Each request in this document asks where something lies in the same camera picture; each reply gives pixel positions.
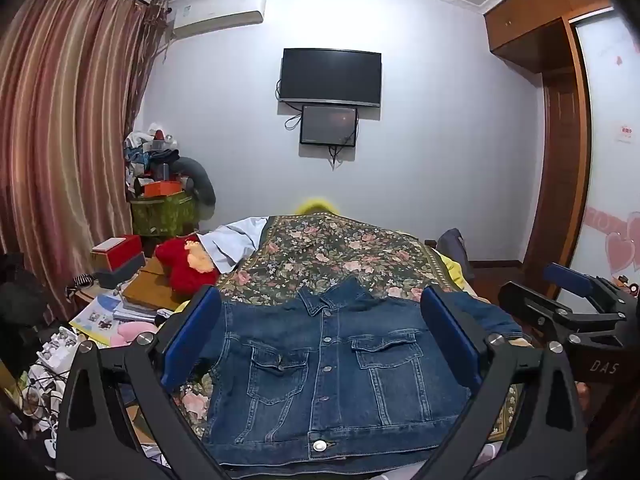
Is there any black monitor cable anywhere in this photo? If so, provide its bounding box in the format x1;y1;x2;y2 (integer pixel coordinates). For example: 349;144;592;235
327;135;352;171

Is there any floral blanket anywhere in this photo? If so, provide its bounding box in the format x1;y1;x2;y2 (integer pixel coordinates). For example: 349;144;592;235
170;212;526;461

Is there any black bag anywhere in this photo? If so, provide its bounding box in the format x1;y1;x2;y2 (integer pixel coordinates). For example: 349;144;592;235
0;252;51;373

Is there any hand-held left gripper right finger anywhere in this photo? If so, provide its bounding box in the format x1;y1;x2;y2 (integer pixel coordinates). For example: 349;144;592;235
415;286;588;480

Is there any small black wall monitor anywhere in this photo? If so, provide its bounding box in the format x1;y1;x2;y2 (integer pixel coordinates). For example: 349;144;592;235
299;104;359;148

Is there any striped coiled cord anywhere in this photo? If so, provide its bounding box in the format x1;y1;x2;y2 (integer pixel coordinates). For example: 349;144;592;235
67;274;96;297

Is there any blue white booklet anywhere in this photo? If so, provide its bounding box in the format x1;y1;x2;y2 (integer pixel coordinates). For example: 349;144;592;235
69;294;123;347

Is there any white wardrobe sliding door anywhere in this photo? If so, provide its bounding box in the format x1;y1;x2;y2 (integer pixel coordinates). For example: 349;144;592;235
570;7;640;288

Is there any grey tube pillow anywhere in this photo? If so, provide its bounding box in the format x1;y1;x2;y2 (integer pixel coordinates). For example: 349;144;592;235
177;156;217;209

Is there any wooden overhead cabinet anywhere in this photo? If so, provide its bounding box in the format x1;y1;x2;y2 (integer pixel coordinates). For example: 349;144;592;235
482;0;621;75

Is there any red plush toy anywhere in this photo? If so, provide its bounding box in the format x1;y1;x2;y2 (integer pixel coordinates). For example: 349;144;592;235
155;234;221;295

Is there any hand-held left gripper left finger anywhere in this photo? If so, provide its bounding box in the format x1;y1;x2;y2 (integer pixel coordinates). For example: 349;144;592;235
54;284;236;480

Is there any striped pink curtain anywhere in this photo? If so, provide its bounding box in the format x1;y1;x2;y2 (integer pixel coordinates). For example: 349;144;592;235
0;0;168;323

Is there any green storage box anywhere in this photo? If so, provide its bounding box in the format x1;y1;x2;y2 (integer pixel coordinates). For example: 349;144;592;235
130;192;201;238

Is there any white air conditioner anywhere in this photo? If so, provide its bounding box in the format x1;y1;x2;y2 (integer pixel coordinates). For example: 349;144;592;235
167;0;265;40

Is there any pile of clothes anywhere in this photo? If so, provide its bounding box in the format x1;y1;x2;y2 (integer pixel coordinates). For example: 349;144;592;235
123;122;181;196

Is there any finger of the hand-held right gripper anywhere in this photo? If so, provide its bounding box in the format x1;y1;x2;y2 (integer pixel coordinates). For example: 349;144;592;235
543;262;640;314
499;281;629;342

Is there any dark blue cloth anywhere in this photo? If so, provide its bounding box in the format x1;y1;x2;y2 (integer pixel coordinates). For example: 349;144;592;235
437;228;471;281

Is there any blue denim jacket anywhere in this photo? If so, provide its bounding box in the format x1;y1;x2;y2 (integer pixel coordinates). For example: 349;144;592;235
197;276;526;479

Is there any red box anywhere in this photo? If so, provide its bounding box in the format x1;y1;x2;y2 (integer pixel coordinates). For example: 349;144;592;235
91;234;143;273

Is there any light blue shirt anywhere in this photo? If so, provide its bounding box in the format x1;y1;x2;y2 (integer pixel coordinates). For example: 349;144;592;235
196;216;268;275

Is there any large black wall television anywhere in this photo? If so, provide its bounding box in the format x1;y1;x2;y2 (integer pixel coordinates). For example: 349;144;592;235
278;48;383;109

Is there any pink heart sticker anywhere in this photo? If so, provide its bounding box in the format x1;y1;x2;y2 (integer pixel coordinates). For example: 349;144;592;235
587;205;640;277

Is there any wooden wardrobe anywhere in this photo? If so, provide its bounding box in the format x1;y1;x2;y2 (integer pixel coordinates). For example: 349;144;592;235
522;17;593;301

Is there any stack of books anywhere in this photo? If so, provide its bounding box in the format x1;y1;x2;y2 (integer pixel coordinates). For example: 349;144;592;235
112;294;162;322

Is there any orange box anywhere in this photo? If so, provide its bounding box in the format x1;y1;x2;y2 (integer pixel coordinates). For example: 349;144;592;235
142;180;183;199

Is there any white power strip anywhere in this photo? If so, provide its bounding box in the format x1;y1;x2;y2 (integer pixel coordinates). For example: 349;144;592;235
37;327;82;368

